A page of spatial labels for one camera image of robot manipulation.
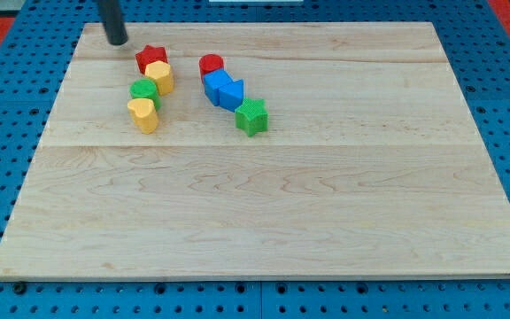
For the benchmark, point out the green cylinder block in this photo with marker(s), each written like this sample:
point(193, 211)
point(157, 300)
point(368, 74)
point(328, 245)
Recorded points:
point(145, 88)

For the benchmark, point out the yellow heart block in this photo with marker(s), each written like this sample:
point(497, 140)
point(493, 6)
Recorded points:
point(144, 114)

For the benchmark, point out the blue triangle block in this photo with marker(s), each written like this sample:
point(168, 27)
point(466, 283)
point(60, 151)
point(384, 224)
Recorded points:
point(231, 95)

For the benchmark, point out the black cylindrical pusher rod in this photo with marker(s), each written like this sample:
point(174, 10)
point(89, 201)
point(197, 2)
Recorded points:
point(113, 22)

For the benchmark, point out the blue cube block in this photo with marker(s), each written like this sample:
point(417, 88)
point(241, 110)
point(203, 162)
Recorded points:
point(213, 81)

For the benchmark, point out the red star block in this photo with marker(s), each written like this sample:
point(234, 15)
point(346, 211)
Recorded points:
point(150, 54)

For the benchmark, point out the light wooden board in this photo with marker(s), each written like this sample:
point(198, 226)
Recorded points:
point(372, 167)

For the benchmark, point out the red cylinder block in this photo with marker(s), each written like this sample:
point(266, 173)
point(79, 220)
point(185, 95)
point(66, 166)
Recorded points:
point(210, 63)

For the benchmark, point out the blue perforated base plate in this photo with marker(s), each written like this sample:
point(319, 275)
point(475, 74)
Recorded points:
point(34, 57)

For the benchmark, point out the green star block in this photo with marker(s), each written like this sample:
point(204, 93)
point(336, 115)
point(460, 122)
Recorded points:
point(251, 116)

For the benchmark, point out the yellow hexagon block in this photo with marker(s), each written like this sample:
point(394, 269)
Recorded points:
point(162, 74)

